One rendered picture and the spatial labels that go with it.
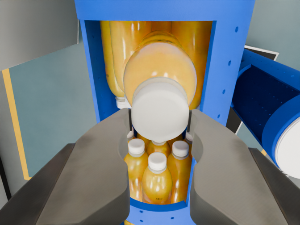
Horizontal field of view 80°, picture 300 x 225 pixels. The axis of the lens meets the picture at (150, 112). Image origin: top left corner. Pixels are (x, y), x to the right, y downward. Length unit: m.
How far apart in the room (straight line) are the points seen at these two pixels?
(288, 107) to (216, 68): 0.41
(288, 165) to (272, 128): 0.12
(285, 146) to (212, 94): 0.41
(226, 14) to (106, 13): 0.14
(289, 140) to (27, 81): 1.83
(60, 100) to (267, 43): 1.75
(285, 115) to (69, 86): 1.54
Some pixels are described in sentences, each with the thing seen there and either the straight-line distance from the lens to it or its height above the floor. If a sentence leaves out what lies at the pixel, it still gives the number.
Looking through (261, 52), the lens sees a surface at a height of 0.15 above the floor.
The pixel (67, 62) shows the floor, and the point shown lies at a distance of 1.67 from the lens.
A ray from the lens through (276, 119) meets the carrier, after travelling 0.65.
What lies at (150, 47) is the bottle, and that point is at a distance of 0.17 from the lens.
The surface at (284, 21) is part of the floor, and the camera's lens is 1.70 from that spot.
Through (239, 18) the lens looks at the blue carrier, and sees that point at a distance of 0.28.
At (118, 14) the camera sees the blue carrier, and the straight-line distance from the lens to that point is 0.24.
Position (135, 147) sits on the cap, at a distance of 0.43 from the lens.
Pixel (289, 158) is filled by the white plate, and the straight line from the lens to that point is 0.68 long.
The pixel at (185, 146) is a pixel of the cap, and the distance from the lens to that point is 0.44.
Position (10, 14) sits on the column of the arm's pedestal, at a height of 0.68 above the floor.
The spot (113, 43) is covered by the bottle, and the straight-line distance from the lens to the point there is 0.33.
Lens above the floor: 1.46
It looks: 61 degrees down
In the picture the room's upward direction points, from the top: 174 degrees counter-clockwise
